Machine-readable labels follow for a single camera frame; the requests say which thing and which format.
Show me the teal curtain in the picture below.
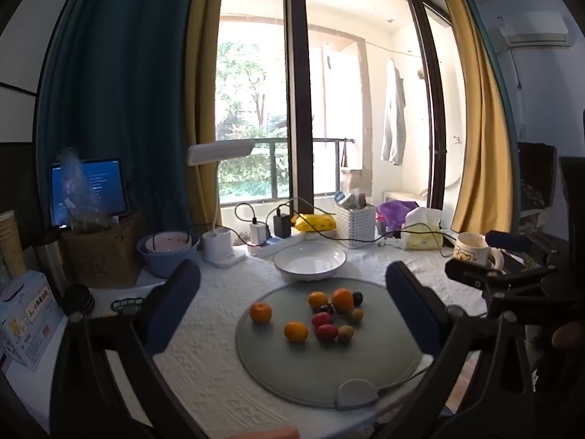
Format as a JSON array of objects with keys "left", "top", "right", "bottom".
[
  {"left": 457, "top": 0, "right": 522, "bottom": 147},
  {"left": 34, "top": 0, "right": 202, "bottom": 257}
]

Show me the person's left hand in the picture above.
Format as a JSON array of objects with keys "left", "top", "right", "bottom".
[{"left": 226, "top": 426, "right": 300, "bottom": 439}]

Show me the pink bowl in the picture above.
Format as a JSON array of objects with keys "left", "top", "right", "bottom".
[{"left": 145, "top": 232, "right": 193, "bottom": 253}]

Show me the white power strip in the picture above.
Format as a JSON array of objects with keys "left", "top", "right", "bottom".
[{"left": 247, "top": 231, "right": 305, "bottom": 258}]

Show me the dark window frame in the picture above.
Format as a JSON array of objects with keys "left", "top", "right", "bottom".
[
  {"left": 282, "top": 0, "right": 316, "bottom": 202},
  {"left": 407, "top": 0, "right": 446, "bottom": 211}
]

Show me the black short charger cable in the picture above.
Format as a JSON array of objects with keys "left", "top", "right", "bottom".
[{"left": 235, "top": 202, "right": 262, "bottom": 227}]

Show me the yellow tissue pack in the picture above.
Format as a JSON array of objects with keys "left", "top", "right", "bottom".
[{"left": 401, "top": 207, "right": 444, "bottom": 251}]

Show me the black round lid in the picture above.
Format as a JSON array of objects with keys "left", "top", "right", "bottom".
[{"left": 63, "top": 284, "right": 95, "bottom": 316}]

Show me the white air conditioner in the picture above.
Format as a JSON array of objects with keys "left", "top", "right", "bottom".
[{"left": 496, "top": 11, "right": 574, "bottom": 49}]

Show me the person's right hand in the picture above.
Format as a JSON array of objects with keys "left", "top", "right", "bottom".
[{"left": 552, "top": 320, "right": 585, "bottom": 353}]

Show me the clear plastic bag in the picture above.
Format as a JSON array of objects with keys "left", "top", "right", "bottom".
[{"left": 57, "top": 146, "right": 122, "bottom": 234}]

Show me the white plate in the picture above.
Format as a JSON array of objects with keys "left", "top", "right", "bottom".
[{"left": 273, "top": 242, "right": 347, "bottom": 283}]

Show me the white plastic basket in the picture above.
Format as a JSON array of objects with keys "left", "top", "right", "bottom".
[{"left": 335, "top": 202, "right": 377, "bottom": 243}]

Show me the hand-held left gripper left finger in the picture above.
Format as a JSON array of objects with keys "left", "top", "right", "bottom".
[{"left": 50, "top": 260, "right": 211, "bottom": 439}]

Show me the yellow curtain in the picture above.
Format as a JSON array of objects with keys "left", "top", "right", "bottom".
[
  {"left": 183, "top": 0, "right": 229, "bottom": 234},
  {"left": 430, "top": 0, "right": 515, "bottom": 236}
]

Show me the white printed mug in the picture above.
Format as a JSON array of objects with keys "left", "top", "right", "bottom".
[{"left": 452, "top": 232, "right": 504, "bottom": 270}]

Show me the stack of paper cups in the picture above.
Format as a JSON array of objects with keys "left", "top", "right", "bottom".
[{"left": 0, "top": 210, "right": 27, "bottom": 279}]

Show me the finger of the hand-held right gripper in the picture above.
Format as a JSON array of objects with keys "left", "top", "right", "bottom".
[
  {"left": 485, "top": 231, "right": 558, "bottom": 263},
  {"left": 445, "top": 258, "right": 556, "bottom": 307}
]

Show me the white textured tablecloth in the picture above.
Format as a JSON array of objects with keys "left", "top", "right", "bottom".
[{"left": 91, "top": 233, "right": 490, "bottom": 439}]

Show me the brown cardboard box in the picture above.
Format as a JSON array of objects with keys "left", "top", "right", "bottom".
[{"left": 61, "top": 213, "right": 147, "bottom": 289}]

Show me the hanging grey garment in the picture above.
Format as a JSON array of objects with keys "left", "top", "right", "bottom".
[{"left": 380, "top": 59, "right": 407, "bottom": 166}]

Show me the dark thermos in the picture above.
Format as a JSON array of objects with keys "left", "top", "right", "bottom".
[{"left": 33, "top": 233, "right": 69, "bottom": 312}]

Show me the tan cardboard carton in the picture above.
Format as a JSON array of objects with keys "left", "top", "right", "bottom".
[{"left": 340, "top": 169, "right": 366, "bottom": 193}]

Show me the purple cloth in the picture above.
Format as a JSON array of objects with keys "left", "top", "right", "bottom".
[{"left": 375, "top": 200, "right": 414, "bottom": 234}]

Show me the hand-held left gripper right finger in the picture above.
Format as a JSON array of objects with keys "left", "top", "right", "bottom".
[{"left": 385, "top": 260, "right": 535, "bottom": 439}]

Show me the balcony railing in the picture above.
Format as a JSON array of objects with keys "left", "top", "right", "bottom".
[{"left": 217, "top": 137, "right": 355, "bottom": 197}]

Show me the yellow snack packet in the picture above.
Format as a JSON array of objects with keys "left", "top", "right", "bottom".
[{"left": 292, "top": 213, "right": 336, "bottom": 233}]

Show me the large orange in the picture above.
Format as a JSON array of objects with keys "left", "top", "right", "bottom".
[{"left": 332, "top": 288, "right": 355, "bottom": 314}]

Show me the white desk lamp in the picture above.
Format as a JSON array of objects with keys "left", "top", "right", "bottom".
[{"left": 186, "top": 141, "right": 255, "bottom": 267}]

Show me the blue white tissue box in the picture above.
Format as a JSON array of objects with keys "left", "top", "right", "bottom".
[{"left": 0, "top": 271, "right": 65, "bottom": 373}]

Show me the grey round mat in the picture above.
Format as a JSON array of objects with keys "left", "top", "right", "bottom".
[{"left": 235, "top": 278, "right": 433, "bottom": 410}]

